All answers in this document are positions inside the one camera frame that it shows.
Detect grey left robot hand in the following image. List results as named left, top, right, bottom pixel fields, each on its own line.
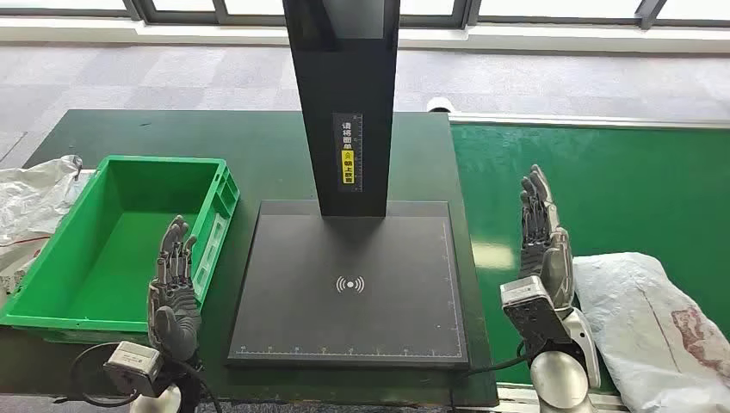
left=146, top=214, right=202, bottom=363

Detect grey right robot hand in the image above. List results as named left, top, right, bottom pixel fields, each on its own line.
left=517, top=163, right=576, bottom=312

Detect grey plastic parcel bag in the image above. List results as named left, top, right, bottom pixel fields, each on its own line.
left=572, top=251, right=730, bottom=413

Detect green conveyor belt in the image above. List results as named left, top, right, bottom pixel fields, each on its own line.
left=450, top=122, right=730, bottom=394

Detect black inbound scanner machine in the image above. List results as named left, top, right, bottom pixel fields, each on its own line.
left=226, top=0, right=470, bottom=369

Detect green plastic crate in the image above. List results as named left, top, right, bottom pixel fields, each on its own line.
left=0, top=155, right=241, bottom=346

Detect crumpled white plastic bags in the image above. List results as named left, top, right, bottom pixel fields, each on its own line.
left=0, top=155, right=96, bottom=294

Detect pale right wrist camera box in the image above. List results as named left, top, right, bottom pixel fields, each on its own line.
left=499, top=275, right=572, bottom=350

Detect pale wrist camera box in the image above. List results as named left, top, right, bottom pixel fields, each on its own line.
left=499, top=275, right=572, bottom=350
left=103, top=341, right=164, bottom=398

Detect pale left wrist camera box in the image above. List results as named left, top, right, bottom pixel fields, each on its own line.
left=103, top=341, right=164, bottom=398

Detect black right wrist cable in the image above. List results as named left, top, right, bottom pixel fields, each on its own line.
left=449, top=340, right=540, bottom=413

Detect silver conveyor frame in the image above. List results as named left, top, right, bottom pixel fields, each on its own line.
left=449, top=112, right=730, bottom=413

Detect dark window frame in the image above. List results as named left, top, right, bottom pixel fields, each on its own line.
left=0, top=0, right=730, bottom=31

